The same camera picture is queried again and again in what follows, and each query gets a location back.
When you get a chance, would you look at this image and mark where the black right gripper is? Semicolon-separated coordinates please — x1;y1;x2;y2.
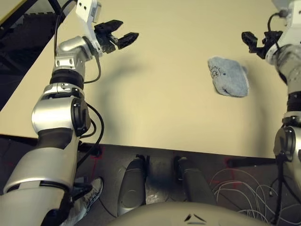
241;30;283;60

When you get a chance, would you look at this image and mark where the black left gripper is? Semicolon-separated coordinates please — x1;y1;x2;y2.
95;20;140;55

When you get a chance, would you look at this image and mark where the blue fluffy rag white trim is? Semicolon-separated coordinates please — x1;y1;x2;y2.
207;56;250;97

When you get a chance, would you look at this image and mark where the black ribbed foam structure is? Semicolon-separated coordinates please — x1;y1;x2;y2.
0;13;62;111

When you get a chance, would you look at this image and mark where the yellow edged panel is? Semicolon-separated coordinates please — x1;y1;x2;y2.
0;0;40;25

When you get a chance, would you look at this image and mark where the dark grey robot right leg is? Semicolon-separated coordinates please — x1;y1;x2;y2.
175;156;217;208

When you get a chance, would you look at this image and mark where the dark grey robot leg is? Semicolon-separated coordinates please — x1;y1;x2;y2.
117;155;148;216
175;156;217;208

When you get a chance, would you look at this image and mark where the dark grey robot left leg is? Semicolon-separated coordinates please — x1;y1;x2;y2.
117;155;148;216

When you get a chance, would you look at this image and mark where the white grey sneaker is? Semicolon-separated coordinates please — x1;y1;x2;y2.
63;177;104;226

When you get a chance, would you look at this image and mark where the grey robot torso shell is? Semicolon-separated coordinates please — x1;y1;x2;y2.
103;201;271;226

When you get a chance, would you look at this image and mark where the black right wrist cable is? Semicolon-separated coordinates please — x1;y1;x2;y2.
267;11;286;33

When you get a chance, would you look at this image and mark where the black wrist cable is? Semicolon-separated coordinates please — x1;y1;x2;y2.
83;54;102;84
267;11;286;33

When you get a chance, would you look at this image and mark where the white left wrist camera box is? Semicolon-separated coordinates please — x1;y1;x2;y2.
75;0;104;57

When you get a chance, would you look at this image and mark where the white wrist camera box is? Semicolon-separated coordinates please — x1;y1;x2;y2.
75;0;104;57
271;0;301;46

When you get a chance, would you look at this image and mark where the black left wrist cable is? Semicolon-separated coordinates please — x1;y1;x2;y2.
83;54;102;84

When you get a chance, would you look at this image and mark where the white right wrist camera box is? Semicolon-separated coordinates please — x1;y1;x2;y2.
271;0;301;46

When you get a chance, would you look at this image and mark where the black overhead cable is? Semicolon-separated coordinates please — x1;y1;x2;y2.
48;0;76;57

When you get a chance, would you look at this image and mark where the black left elbow cable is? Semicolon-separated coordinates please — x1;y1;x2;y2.
76;103;105;167

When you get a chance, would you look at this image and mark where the black elbow cable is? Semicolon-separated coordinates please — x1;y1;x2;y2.
76;103;105;167
269;150;290;225

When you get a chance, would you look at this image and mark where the black right elbow cable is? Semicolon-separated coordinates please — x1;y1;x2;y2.
269;150;290;225

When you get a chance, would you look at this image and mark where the white floor cable tangle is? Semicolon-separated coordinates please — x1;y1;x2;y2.
210;169;301;222

